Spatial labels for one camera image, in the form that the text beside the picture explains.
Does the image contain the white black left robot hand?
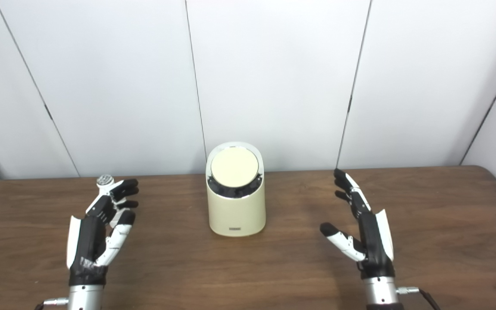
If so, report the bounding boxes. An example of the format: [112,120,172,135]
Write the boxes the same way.
[66,179,140,287]

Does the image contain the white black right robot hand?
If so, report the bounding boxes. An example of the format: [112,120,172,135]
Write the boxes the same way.
[319,168,396,280]

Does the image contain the small white plastic bottle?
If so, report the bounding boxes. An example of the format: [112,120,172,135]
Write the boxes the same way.
[96,174,119,203]

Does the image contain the cream round bin lid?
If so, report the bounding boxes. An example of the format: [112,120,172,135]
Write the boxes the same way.
[211,146,260,188]

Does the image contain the cream-colored bin body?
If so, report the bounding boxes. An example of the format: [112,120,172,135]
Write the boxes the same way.
[205,142,267,237]

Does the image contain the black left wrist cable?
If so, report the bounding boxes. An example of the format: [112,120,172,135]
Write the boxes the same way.
[35,297,68,310]

